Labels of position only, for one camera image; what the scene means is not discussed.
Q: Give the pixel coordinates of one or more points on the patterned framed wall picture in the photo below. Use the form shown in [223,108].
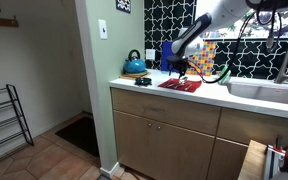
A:
[123,5]

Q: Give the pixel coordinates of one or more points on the silver metal spoon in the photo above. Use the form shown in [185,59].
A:
[172,84]

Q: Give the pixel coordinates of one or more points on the white wall outlet plate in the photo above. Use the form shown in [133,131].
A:
[150,54]

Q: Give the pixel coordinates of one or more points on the green sponge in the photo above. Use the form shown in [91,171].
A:
[224,75]

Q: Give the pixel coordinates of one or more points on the colourful patterned tile board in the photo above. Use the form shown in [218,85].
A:
[205,60]

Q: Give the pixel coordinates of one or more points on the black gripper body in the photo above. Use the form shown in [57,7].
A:
[176,62]

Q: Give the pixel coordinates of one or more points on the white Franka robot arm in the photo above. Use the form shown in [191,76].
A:
[224,15]

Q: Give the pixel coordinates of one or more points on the blue cutting board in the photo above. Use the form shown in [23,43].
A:
[165,55]

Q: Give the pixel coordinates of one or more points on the dark floor mat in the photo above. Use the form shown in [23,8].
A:
[79,135]

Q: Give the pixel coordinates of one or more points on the dark green bowl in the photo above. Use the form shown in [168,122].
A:
[143,81]

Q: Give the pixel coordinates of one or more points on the slim silver table knife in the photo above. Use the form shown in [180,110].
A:
[179,86]

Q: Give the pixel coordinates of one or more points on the wooden butcher block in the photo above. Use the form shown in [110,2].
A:
[254,160]

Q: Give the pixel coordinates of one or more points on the broad silver table knife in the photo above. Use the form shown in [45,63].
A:
[188,87]

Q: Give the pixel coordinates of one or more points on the wooden trivet board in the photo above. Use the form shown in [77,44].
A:
[127,76]

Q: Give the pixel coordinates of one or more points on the red cloth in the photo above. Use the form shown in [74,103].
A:
[195,86]

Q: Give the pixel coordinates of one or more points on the black metal shoe rack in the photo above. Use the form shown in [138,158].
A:
[17,113]

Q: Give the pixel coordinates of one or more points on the wooden kitchen cabinet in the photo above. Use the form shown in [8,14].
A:
[170,140]

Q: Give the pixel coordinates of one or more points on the wooden coat hook rail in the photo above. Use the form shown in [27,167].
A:
[0,21]

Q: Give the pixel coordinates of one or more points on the white light switch plate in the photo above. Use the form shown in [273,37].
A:
[102,29]

